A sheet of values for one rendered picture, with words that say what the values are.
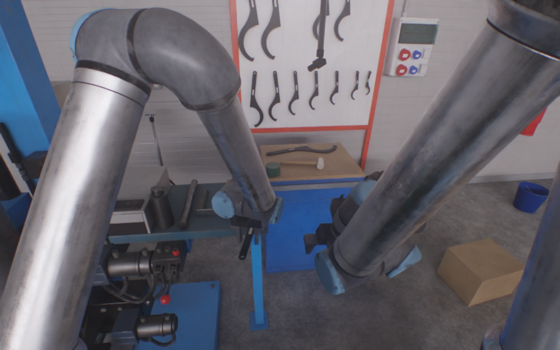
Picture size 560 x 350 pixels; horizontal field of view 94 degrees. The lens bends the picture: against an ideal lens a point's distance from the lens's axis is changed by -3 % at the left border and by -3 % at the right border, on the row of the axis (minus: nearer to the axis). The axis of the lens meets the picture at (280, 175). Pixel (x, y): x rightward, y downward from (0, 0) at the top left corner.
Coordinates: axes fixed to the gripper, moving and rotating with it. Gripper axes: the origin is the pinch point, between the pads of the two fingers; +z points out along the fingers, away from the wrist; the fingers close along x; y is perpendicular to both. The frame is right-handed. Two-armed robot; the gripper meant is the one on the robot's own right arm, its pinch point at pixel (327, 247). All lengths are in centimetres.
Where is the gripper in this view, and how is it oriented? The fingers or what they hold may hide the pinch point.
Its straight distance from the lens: 94.7
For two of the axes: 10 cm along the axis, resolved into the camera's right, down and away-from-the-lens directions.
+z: -1.9, 6.0, 7.8
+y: 1.1, 8.0, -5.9
